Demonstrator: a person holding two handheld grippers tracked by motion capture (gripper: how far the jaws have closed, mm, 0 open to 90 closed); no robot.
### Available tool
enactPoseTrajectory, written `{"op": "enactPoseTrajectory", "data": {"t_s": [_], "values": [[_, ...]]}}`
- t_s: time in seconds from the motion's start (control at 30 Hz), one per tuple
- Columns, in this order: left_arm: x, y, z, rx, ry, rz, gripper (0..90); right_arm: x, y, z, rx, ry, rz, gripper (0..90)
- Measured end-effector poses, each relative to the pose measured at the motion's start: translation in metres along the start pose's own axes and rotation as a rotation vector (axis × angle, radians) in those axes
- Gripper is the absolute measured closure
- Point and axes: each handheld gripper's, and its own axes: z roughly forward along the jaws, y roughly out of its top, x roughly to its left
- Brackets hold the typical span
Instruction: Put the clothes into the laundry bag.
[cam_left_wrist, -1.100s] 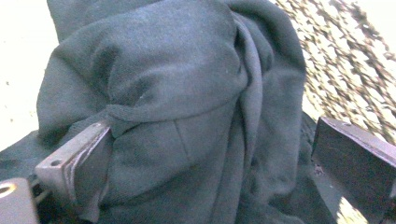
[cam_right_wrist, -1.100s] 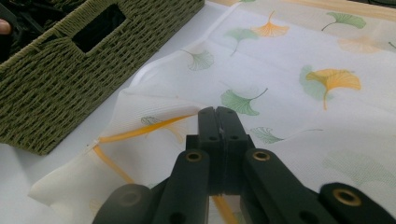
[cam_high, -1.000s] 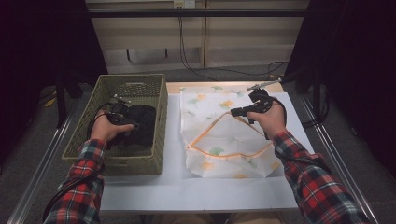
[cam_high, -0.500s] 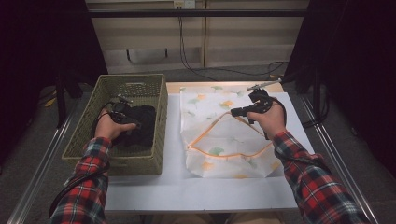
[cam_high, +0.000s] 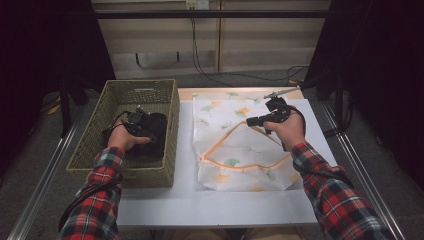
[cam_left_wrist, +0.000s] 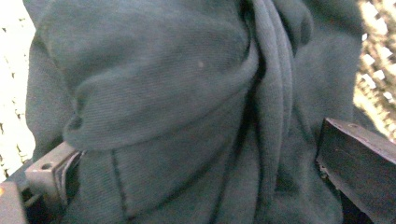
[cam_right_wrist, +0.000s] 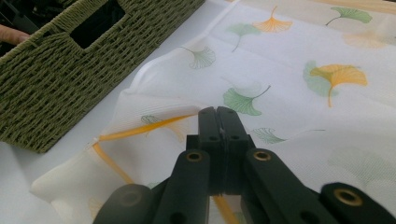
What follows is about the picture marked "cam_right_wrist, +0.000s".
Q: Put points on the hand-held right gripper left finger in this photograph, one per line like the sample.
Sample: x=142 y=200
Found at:
x=211 y=130

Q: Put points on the green woven basket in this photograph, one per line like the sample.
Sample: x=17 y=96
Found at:
x=46 y=77

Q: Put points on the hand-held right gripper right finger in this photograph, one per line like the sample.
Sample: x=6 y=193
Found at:
x=233 y=133

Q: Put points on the white leaf-print mesh laundry bag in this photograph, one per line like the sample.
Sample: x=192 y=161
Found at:
x=280 y=109

